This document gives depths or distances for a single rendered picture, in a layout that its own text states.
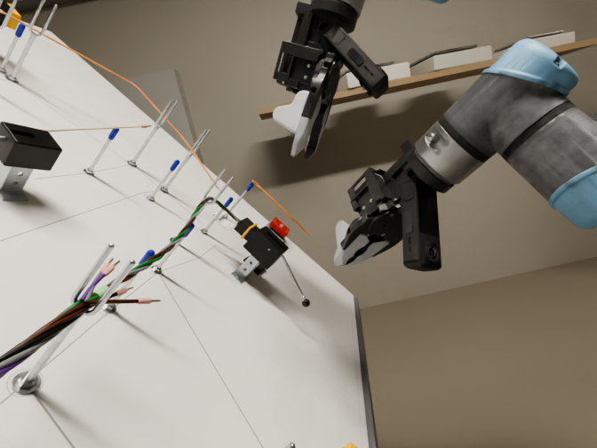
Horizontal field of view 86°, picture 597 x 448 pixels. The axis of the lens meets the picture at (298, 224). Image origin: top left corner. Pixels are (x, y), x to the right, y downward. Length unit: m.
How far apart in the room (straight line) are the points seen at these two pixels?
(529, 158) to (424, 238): 0.13
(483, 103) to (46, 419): 0.47
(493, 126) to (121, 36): 2.30
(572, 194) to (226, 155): 2.03
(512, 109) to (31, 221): 0.51
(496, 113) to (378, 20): 2.07
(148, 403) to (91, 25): 2.39
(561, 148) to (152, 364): 0.44
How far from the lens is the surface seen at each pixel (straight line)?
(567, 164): 0.39
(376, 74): 0.49
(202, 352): 0.42
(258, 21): 2.35
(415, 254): 0.41
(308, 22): 0.54
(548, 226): 3.06
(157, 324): 0.41
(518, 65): 0.41
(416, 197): 0.43
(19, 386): 0.33
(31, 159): 0.44
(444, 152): 0.41
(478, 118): 0.41
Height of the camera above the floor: 1.30
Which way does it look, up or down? 14 degrees down
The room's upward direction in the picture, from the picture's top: 12 degrees counter-clockwise
